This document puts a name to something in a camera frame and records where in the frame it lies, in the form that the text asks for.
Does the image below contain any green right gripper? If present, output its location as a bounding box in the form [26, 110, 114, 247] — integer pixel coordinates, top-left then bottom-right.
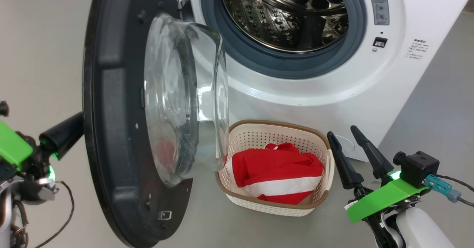
[327, 125, 431, 223]

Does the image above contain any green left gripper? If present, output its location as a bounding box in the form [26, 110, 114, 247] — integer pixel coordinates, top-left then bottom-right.
[0, 112, 85, 204]

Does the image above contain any black washing machine door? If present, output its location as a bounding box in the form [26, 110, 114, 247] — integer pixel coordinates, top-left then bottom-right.
[82, 0, 230, 248]

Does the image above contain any red white striped garment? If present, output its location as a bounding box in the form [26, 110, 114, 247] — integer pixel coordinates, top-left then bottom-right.
[226, 143, 325, 205]

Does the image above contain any cream perforated laundry basket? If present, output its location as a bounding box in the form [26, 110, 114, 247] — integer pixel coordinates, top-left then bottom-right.
[215, 120, 336, 217]

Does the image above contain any grey rubber door gasket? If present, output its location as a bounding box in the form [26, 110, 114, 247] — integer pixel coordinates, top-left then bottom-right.
[201, 0, 368, 80]

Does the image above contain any stainless steel washing machine drum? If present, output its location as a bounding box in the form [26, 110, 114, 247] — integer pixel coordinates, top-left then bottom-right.
[220, 0, 349, 53]

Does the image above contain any white front-load washing machine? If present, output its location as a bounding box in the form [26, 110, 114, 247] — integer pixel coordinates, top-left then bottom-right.
[174, 0, 474, 162]

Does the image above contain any round white filter cover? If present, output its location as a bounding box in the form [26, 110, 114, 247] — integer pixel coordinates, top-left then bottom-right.
[333, 134, 359, 157]

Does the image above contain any grey warning label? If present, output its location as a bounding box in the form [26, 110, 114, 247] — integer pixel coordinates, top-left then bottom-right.
[368, 0, 390, 26]

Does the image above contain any thin black left gripper cable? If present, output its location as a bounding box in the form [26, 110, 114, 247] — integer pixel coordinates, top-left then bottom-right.
[33, 181, 75, 248]

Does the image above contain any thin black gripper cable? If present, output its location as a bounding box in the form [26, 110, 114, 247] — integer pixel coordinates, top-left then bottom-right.
[435, 174, 474, 207]
[33, 181, 75, 248]

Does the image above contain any teal cable connector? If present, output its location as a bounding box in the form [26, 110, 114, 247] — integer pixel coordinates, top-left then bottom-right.
[425, 174, 463, 203]

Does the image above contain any thin black right gripper cable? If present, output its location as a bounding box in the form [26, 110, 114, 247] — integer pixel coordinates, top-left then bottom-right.
[435, 174, 474, 207]

